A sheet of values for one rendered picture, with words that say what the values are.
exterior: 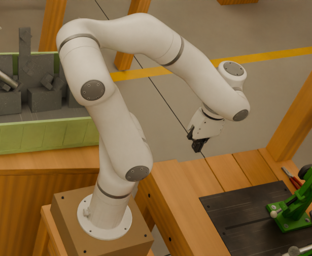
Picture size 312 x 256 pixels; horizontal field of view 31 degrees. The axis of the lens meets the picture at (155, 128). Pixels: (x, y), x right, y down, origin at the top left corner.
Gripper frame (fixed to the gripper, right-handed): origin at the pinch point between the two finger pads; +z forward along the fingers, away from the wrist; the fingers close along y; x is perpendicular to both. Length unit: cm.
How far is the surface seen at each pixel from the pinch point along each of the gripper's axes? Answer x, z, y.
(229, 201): -1, 40, -31
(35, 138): -49, 44, 33
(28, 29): -82, 16, 30
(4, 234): -41, 95, 42
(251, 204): 2, 40, -39
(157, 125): -122, 130, -82
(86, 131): -48, 41, 12
